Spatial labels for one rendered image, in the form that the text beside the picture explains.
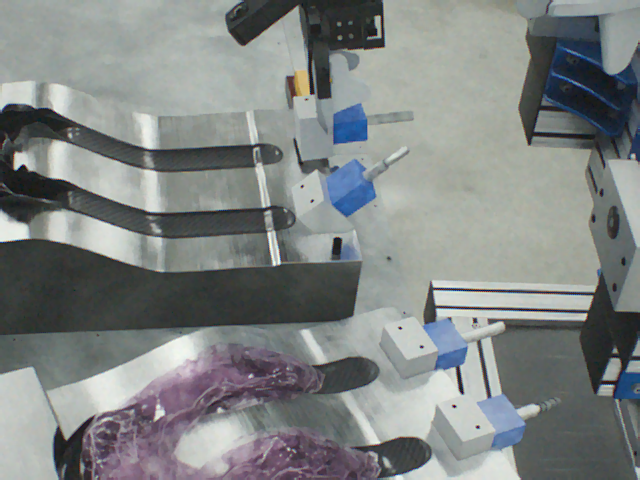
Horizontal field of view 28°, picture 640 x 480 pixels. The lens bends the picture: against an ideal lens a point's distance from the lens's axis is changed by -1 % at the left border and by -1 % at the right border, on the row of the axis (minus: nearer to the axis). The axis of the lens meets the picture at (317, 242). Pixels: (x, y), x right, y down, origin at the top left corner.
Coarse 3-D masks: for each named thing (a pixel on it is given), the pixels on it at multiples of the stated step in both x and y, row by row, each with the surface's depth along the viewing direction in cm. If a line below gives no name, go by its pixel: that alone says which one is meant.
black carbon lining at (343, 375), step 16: (320, 368) 126; (336, 368) 126; (352, 368) 127; (368, 368) 127; (336, 384) 125; (352, 384) 125; (80, 432) 115; (64, 448) 113; (80, 448) 114; (368, 448) 119; (384, 448) 119; (400, 448) 120; (416, 448) 120; (64, 464) 112; (80, 464) 113; (384, 464) 118; (400, 464) 118; (416, 464) 118
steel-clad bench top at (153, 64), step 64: (0, 0) 178; (64, 0) 179; (128, 0) 181; (192, 0) 182; (0, 64) 167; (64, 64) 168; (128, 64) 169; (192, 64) 171; (256, 64) 172; (384, 256) 146; (64, 384) 128
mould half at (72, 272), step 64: (128, 128) 144; (192, 128) 147; (256, 128) 147; (128, 192) 136; (192, 192) 139; (256, 192) 139; (0, 256) 125; (64, 256) 126; (128, 256) 129; (192, 256) 131; (256, 256) 132; (320, 256) 132; (0, 320) 131; (64, 320) 132; (128, 320) 133; (192, 320) 135; (256, 320) 136; (320, 320) 138
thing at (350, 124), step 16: (304, 96) 143; (304, 112) 140; (336, 112) 142; (352, 112) 142; (400, 112) 143; (304, 128) 140; (320, 128) 140; (336, 128) 141; (352, 128) 141; (304, 144) 141; (320, 144) 141
